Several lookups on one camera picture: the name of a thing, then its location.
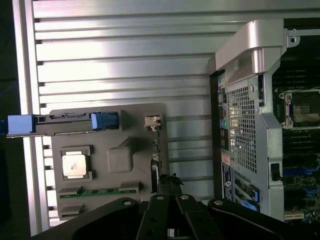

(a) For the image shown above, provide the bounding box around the hard disk in blue caddy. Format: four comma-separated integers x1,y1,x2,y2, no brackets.
6,111,120,138

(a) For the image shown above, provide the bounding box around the green motherboard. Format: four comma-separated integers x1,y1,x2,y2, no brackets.
271,72,320,222

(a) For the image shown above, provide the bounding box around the cpu socket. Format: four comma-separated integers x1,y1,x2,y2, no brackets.
277,87,320,130

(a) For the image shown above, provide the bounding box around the grey parts rack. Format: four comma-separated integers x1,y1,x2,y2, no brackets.
48,101,169,227

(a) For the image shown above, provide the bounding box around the silver cpu chip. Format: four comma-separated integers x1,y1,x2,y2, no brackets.
61,152,88,179

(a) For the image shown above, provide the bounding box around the green ram stick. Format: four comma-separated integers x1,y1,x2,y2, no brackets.
76,187,121,199

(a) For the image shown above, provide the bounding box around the open grey pc case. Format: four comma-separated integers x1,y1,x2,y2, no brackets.
207,19,320,223

